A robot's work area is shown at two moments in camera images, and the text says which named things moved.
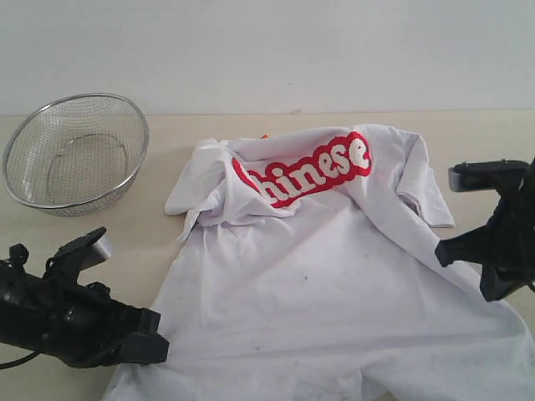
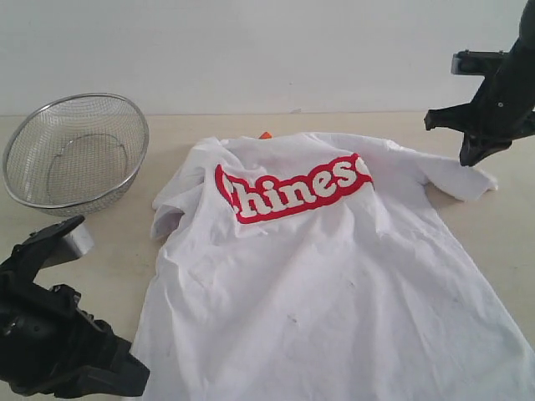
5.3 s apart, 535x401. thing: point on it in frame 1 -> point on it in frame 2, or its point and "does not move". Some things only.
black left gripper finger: (144, 347) -> (76, 369)
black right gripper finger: (496, 284) -> (479, 144)
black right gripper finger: (473, 246) -> (474, 119)
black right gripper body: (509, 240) -> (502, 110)
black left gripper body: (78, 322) -> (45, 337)
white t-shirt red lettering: (299, 276) does not move
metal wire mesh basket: (69, 155) does not move
